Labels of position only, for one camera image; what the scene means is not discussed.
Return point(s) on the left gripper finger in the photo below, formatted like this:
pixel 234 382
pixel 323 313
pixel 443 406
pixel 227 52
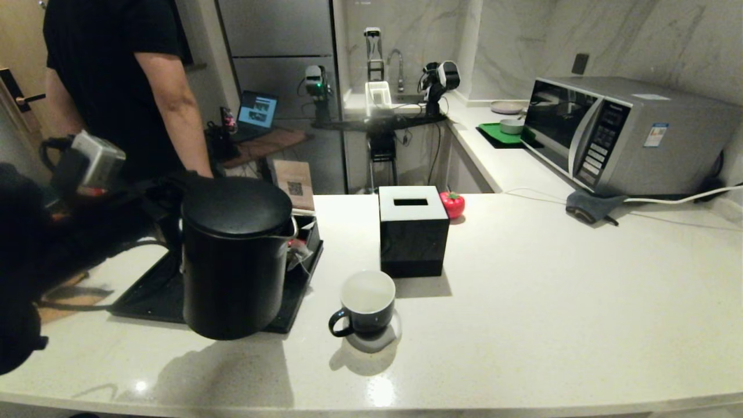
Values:
pixel 159 226
pixel 159 188

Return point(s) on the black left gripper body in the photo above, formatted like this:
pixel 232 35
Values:
pixel 104 217

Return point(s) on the black electric kettle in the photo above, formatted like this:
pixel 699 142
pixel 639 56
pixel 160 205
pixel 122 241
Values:
pixel 232 261

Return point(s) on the person's right forearm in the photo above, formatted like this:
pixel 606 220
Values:
pixel 180 116

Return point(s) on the person's left forearm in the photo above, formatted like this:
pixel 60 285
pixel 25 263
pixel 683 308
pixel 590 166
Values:
pixel 64 104

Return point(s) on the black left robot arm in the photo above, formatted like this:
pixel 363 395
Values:
pixel 23 261

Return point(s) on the black serving tray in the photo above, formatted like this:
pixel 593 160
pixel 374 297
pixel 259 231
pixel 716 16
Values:
pixel 151 296

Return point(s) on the yellow cloth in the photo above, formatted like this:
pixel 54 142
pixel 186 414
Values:
pixel 75 296

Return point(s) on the open laptop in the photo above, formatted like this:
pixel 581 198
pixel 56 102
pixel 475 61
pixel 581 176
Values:
pixel 258 110

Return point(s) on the brown QR code sign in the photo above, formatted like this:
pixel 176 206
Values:
pixel 296 180

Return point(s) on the person in black shirt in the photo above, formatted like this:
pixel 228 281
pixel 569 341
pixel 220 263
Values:
pixel 104 58

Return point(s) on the black compartment box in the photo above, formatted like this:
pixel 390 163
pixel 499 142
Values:
pixel 313 232

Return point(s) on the grey refrigerator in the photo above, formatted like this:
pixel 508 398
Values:
pixel 290 29

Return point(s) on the black stand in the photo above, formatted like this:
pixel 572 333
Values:
pixel 383 152

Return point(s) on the black mounting bar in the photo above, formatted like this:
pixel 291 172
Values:
pixel 377 122

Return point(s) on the dark mug white inside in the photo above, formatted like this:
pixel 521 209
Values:
pixel 371 319

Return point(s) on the white dish rack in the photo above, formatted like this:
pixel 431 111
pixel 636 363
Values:
pixel 378 97

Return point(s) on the white round coaster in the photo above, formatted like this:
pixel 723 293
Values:
pixel 377 346

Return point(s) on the black tissue box white lid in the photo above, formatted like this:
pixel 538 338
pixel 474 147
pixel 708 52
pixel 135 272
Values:
pixel 412 244

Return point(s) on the chrome sink faucet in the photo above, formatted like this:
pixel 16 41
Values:
pixel 400 68

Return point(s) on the red tomato shaped ornament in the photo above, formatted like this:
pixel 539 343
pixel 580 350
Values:
pixel 452 205

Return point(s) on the green tray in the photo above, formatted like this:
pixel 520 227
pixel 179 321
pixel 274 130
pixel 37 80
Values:
pixel 493 134

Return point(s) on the pale pink plate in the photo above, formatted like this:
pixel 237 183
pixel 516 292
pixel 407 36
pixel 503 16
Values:
pixel 506 107

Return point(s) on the small grey bowl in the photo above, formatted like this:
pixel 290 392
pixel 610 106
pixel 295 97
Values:
pixel 511 127

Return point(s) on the grey folded cloth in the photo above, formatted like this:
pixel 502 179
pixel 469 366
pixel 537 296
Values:
pixel 592 206

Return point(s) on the silver microwave oven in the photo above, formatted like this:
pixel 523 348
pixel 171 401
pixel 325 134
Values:
pixel 667 144

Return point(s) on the black wall socket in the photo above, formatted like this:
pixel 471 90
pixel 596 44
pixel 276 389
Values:
pixel 579 64

